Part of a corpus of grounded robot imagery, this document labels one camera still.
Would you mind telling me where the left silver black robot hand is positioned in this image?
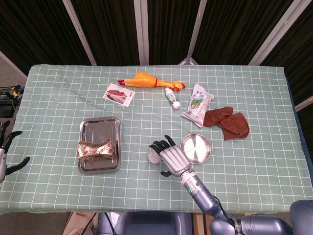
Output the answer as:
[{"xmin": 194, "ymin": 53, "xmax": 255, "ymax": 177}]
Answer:
[{"xmin": 0, "ymin": 119, "xmax": 31, "ymax": 184}]

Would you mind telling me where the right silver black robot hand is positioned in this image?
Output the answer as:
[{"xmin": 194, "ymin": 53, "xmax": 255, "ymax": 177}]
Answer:
[{"xmin": 149, "ymin": 135, "xmax": 192, "ymax": 178}]

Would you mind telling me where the small white round cap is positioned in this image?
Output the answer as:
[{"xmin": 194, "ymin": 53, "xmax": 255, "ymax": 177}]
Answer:
[{"xmin": 147, "ymin": 151, "xmax": 161, "ymax": 164}]

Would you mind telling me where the gold foil bag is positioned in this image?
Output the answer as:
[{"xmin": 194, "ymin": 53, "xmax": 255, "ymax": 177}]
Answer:
[{"xmin": 77, "ymin": 139, "xmax": 117, "ymax": 163}]

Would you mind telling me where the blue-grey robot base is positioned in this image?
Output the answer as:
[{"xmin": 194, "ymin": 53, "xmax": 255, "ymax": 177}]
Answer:
[{"xmin": 97, "ymin": 211, "xmax": 194, "ymax": 235}]

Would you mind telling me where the round steel plate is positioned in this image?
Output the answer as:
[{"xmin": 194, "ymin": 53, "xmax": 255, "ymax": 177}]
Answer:
[{"xmin": 179, "ymin": 133, "xmax": 212, "ymax": 165}]

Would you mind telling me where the green checked tablecloth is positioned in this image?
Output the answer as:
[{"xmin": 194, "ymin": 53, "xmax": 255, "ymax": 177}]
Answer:
[{"xmin": 0, "ymin": 64, "xmax": 313, "ymax": 216}]

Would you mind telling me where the black electronic box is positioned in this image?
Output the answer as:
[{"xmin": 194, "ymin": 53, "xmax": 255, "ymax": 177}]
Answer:
[{"xmin": 0, "ymin": 104, "xmax": 14, "ymax": 118}]

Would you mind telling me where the white green snack bag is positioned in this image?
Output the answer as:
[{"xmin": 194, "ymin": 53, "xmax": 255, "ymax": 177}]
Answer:
[{"xmin": 181, "ymin": 83, "xmax": 215, "ymax": 128}]

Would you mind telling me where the small white green bottle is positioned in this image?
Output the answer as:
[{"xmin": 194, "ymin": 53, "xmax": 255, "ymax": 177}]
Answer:
[{"xmin": 164, "ymin": 87, "xmax": 181, "ymax": 110}]

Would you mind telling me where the brown cloth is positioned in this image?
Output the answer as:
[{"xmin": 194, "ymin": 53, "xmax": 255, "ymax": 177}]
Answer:
[{"xmin": 203, "ymin": 106, "xmax": 250, "ymax": 141}]

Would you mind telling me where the light wooden board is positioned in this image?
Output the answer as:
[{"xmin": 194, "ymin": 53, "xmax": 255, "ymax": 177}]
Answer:
[{"xmin": 193, "ymin": 212, "xmax": 205, "ymax": 235}]

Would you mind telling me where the printed cardboard box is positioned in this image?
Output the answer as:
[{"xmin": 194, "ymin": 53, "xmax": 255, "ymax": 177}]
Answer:
[{"xmin": 204, "ymin": 212, "xmax": 213, "ymax": 235}]

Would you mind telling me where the yellow black clamp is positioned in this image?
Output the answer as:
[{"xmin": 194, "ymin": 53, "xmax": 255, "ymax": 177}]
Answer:
[{"xmin": 6, "ymin": 84, "xmax": 24, "ymax": 98}]

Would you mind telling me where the rectangular steel tray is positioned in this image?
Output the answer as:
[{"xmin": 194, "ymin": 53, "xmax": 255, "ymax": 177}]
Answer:
[{"xmin": 78, "ymin": 117, "xmax": 122, "ymax": 174}]

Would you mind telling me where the yellow rubber chicken toy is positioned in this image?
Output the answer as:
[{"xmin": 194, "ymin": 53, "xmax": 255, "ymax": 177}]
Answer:
[{"xmin": 116, "ymin": 71, "xmax": 186, "ymax": 93}]

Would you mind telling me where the photo postcard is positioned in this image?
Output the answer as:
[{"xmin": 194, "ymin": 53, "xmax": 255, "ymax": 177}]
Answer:
[{"xmin": 102, "ymin": 83, "xmax": 136, "ymax": 107}]

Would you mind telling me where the open cardboard box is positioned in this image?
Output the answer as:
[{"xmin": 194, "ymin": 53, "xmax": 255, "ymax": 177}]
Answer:
[{"xmin": 63, "ymin": 211, "xmax": 98, "ymax": 235}]

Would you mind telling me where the grey metal stand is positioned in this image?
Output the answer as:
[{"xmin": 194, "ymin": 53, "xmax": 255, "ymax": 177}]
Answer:
[{"xmin": 179, "ymin": 50, "xmax": 199, "ymax": 66}]

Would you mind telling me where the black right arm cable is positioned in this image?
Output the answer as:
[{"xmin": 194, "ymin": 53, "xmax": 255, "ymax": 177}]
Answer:
[{"xmin": 212, "ymin": 195, "xmax": 243, "ymax": 235}]

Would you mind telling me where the black floor cable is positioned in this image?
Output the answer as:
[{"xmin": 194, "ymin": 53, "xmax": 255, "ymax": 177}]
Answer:
[{"xmin": 104, "ymin": 212, "xmax": 115, "ymax": 235}]

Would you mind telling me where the white partition frame post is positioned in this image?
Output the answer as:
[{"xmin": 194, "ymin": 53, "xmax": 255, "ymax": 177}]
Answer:
[
  {"xmin": 294, "ymin": 95, "xmax": 313, "ymax": 111},
  {"xmin": 185, "ymin": 0, "xmax": 208, "ymax": 58},
  {"xmin": 62, "ymin": 0, "xmax": 97, "ymax": 66},
  {"xmin": 248, "ymin": 0, "xmax": 300, "ymax": 66},
  {"xmin": 134, "ymin": 0, "xmax": 150, "ymax": 66}
]

